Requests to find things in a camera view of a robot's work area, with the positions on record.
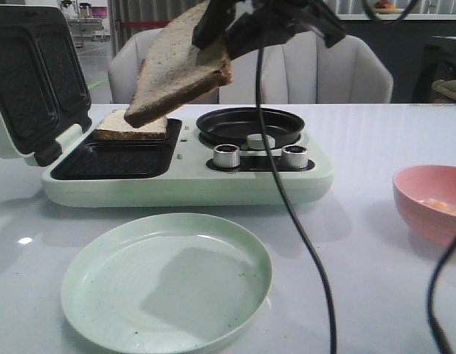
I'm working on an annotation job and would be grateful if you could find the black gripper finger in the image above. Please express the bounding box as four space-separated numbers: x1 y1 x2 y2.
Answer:
225 7 298 60
192 0 237 49

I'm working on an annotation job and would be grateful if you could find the mint green round plate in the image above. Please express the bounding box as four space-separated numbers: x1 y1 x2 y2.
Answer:
61 213 272 353

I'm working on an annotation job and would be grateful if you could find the black cable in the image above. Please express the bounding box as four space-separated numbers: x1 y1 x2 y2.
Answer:
255 44 338 354
426 232 456 354

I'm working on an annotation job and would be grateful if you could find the left beige upholstered chair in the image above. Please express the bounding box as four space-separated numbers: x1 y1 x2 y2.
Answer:
108 27 220 105

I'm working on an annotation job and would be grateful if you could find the beige upholstered chair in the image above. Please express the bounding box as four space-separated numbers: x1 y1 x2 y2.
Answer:
108 27 220 105
261 32 393 104

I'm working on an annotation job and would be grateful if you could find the silver control knob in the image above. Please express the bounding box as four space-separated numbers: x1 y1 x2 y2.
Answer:
213 144 241 168
280 145 308 170

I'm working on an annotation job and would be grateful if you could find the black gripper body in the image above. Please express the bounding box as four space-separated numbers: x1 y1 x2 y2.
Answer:
255 1 345 48

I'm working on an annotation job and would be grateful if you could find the pink plastic bowl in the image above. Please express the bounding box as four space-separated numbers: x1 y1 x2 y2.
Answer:
393 164 456 246

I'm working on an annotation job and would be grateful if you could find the fruit plate on counter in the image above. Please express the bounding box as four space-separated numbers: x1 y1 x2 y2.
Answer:
372 0 404 15

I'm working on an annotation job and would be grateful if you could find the right silver control knob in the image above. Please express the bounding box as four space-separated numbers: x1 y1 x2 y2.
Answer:
280 145 308 170

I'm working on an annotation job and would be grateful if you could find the right beige upholstered chair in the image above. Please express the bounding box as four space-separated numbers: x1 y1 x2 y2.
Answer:
261 32 393 104

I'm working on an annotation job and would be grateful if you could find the orange shrimp piece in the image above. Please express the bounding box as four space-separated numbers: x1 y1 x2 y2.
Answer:
421 198 456 216

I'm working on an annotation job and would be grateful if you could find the red barrier tape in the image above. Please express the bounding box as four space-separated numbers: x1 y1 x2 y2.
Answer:
120 20 170 29

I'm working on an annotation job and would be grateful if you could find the mint green breakfast maker base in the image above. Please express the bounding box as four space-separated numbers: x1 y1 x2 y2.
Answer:
41 117 335 208

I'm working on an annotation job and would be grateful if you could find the grey counter with white top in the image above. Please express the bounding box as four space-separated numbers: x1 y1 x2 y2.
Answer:
343 18 456 103

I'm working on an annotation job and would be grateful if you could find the bread slice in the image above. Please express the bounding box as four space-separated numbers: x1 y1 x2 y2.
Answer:
124 1 232 128
93 109 168 140

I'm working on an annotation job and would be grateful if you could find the mint green hinged lid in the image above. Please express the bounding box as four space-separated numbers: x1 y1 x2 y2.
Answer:
0 4 91 166

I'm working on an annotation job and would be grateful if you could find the left silver control knob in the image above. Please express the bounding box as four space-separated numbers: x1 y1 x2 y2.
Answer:
213 144 241 168

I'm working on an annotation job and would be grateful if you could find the white cabinet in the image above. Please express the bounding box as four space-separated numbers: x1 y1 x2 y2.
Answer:
218 0 287 105

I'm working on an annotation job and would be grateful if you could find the black round frying pan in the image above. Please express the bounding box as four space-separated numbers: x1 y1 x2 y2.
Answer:
196 107 305 148

